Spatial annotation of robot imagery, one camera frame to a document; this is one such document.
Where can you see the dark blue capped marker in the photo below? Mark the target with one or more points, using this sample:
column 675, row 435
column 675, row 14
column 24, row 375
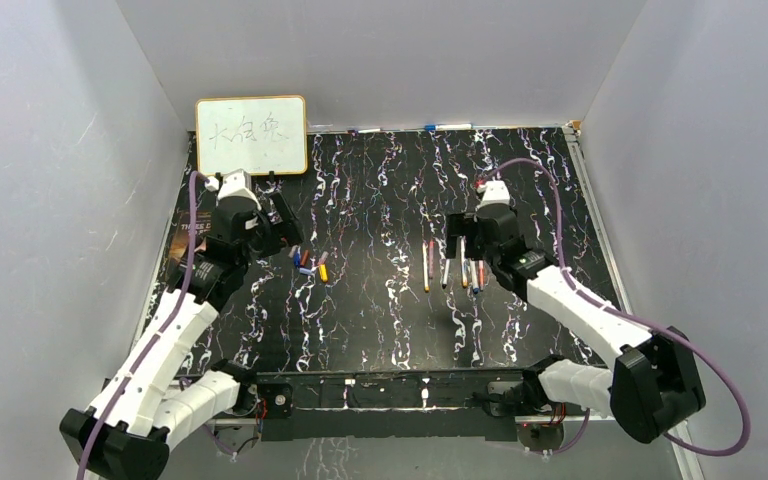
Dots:
column 445, row 277

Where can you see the light blue capped marker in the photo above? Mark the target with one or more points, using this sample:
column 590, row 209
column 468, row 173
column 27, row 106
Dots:
column 474, row 277

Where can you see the yellow capped marker pen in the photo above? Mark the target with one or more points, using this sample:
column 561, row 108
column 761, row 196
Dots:
column 425, row 267

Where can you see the pink translucent pen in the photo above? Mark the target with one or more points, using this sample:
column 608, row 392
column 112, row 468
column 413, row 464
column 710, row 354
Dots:
column 430, row 258

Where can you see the aluminium front rail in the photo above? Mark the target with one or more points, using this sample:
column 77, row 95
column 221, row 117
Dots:
column 225, row 387

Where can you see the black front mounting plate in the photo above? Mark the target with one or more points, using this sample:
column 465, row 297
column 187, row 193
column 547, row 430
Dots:
column 401, row 404

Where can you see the blue capped whiteboard marker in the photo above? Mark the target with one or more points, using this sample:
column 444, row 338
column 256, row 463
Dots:
column 448, row 127

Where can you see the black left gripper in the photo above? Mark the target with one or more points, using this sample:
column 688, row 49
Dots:
column 293, row 228

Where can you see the dark paperback book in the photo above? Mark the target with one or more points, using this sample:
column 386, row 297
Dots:
column 179, row 238

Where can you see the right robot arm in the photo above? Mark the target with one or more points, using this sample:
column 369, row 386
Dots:
column 609, row 344

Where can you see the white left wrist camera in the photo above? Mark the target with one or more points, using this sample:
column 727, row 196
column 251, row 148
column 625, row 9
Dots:
column 236, row 184

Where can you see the small framed whiteboard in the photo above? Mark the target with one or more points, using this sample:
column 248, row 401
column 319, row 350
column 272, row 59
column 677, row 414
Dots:
column 260, row 135

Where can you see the brown capped yellow-end marker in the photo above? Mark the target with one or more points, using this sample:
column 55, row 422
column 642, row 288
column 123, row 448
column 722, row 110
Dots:
column 464, row 263

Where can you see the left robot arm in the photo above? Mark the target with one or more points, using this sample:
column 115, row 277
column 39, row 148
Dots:
column 192, row 302

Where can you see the orange red pen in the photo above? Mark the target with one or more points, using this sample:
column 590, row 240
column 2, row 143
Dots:
column 481, row 276

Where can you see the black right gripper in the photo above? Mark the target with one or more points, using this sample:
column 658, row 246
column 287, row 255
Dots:
column 458, row 227

